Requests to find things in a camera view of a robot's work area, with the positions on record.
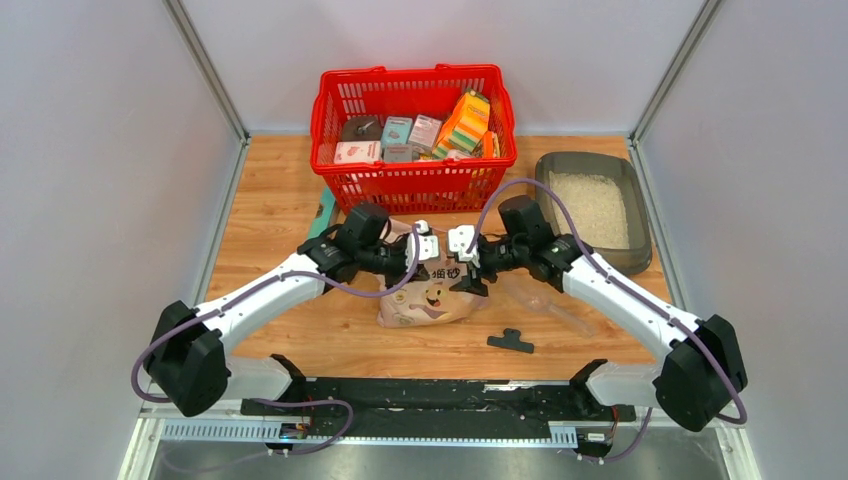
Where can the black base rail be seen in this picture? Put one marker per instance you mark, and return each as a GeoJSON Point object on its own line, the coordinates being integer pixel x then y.
{"type": "Point", "coordinates": [442, 412]}

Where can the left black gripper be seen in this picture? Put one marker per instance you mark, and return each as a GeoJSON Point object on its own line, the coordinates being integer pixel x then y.
{"type": "Point", "coordinates": [401, 273]}

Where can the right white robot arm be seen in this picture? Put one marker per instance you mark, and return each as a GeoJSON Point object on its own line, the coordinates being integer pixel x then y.
{"type": "Point", "coordinates": [698, 368]}

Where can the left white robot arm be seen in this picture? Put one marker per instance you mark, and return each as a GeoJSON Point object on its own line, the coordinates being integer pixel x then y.
{"type": "Point", "coordinates": [190, 361]}

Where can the black bag clip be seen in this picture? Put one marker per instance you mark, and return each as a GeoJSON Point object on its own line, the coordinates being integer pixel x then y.
{"type": "Point", "coordinates": [511, 339]}

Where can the grey litter box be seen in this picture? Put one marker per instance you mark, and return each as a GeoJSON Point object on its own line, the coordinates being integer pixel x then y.
{"type": "Point", "coordinates": [606, 204]}

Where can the teal rectangular box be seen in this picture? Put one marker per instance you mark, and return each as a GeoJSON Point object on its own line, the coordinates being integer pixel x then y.
{"type": "Point", "coordinates": [326, 214]}

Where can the pink white box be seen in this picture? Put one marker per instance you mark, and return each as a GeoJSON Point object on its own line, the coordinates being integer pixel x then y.
{"type": "Point", "coordinates": [349, 152]}

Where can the grey pink small box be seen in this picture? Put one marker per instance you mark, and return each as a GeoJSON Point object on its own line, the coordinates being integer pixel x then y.
{"type": "Point", "coordinates": [424, 133]}

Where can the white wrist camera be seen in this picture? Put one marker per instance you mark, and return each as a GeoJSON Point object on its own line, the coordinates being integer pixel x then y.
{"type": "Point", "coordinates": [422, 244]}
{"type": "Point", "coordinates": [462, 244]}

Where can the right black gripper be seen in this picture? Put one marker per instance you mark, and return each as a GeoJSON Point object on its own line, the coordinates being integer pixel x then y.
{"type": "Point", "coordinates": [472, 282]}

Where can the brown round tin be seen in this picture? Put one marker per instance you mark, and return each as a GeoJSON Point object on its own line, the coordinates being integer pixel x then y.
{"type": "Point", "coordinates": [362, 128]}

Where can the pink cat litter bag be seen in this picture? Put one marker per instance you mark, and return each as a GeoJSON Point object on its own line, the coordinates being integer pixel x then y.
{"type": "Point", "coordinates": [430, 302]}

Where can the orange striped sponge pack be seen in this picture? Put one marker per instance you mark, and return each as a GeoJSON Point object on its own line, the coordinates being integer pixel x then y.
{"type": "Point", "coordinates": [465, 127]}

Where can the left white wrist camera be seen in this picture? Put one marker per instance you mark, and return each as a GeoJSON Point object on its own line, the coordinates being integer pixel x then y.
{"type": "Point", "coordinates": [422, 244]}

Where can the teal small box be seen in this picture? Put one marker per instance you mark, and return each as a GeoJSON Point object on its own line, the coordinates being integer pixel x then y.
{"type": "Point", "coordinates": [396, 130]}

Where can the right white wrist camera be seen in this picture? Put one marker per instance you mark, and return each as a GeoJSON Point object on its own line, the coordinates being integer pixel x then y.
{"type": "Point", "coordinates": [462, 244]}

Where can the orange item in basket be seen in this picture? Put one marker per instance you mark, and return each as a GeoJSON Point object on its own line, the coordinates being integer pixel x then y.
{"type": "Point", "coordinates": [489, 146]}

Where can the red plastic shopping basket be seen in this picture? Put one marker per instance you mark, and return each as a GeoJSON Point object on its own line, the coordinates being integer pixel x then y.
{"type": "Point", "coordinates": [460, 182]}

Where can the clear plastic scoop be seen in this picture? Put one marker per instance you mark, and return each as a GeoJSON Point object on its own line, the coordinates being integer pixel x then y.
{"type": "Point", "coordinates": [536, 298]}

